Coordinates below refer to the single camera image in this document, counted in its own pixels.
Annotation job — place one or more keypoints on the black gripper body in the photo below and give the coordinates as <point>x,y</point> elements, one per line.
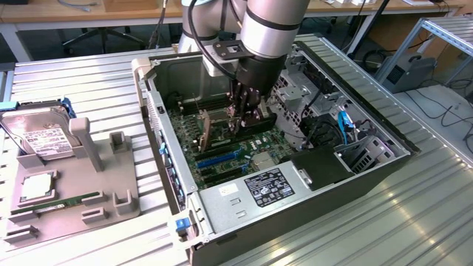
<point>261,74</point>

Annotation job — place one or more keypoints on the green graphics card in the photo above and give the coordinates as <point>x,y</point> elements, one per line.
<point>206,133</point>

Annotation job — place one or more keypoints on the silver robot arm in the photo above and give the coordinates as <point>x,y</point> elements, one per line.
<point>274,36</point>

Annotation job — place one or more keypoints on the black RAM slot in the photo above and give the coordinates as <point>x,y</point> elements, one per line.
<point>218,107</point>
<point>215,100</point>
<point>217,103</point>

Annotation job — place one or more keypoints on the green motherboard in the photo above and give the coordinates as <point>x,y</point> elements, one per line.
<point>266,141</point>

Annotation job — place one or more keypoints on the thin locking lever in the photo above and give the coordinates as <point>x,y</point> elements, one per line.
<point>197,99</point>

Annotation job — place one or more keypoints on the silver disk bay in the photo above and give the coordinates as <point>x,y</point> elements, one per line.
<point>299,94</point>

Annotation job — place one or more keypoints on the black expansion slot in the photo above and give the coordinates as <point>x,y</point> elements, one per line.
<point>222,174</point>
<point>222,152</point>
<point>226,179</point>

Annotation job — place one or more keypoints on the silver chipset heat sink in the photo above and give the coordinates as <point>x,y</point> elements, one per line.
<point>263,160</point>

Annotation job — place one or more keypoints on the blue expansion slot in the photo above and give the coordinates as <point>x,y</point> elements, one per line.
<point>218,161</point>

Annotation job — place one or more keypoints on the grey power supply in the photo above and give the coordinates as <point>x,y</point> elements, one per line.
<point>237,199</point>

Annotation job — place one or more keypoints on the perforated silver drive cage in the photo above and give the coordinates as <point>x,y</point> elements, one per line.
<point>366,160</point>

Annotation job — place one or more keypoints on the grey box unit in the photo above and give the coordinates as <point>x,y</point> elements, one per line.
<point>414,74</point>

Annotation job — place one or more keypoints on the blue case latch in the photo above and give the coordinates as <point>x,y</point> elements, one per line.
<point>182,224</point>

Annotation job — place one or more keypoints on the open black PC case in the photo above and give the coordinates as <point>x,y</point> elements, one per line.
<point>259,238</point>

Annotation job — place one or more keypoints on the blue disk carrier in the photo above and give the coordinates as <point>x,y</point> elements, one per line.
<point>69,108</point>

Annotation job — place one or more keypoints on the grey parts rack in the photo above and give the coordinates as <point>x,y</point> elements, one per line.
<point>74,180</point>

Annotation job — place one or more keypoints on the silver hard disk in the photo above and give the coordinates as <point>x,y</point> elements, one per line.
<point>37,138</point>

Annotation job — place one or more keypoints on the silver CPU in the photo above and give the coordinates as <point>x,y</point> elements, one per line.
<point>37,188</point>

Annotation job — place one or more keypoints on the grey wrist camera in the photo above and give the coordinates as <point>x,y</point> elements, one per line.
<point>217,69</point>

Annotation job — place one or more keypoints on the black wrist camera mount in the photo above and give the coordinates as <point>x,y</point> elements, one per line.
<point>226,50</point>

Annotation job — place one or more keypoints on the aluminium frame bench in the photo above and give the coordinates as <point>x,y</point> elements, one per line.
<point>443,30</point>

